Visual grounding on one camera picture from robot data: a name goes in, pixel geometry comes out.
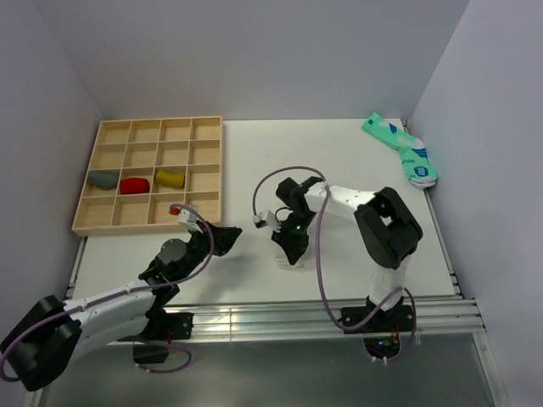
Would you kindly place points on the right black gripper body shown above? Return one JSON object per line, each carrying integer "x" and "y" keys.
{"x": 293, "y": 232}

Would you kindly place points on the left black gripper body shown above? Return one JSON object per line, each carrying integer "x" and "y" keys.
{"x": 198, "y": 248}

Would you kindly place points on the white sock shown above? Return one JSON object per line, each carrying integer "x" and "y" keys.
{"x": 282, "y": 260}

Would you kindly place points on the yellow sock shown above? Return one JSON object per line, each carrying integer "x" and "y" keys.
{"x": 164, "y": 178}

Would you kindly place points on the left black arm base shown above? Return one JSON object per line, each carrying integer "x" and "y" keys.
{"x": 157, "y": 341}

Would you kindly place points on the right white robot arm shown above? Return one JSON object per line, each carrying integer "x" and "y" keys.
{"x": 388, "y": 229}

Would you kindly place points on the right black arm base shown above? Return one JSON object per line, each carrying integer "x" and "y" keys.
{"x": 402, "y": 318}

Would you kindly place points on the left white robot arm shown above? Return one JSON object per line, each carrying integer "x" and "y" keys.
{"x": 55, "y": 333}

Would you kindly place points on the rolled red sock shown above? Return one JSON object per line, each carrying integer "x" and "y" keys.
{"x": 134, "y": 186}

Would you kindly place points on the wooden compartment tray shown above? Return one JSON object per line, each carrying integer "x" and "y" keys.
{"x": 152, "y": 174}

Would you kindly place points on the rolled grey sock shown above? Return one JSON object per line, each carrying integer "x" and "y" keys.
{"x": 105, "y": 180}

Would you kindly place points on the mint green patterned sock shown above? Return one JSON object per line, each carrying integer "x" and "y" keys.
{"x": 413, "y": 154}

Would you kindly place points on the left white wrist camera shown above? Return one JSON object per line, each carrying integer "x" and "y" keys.
{"x": 185, "y": 217}

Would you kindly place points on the aluminium rail frame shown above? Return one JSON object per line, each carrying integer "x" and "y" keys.
{"x": 261, "y": 336}

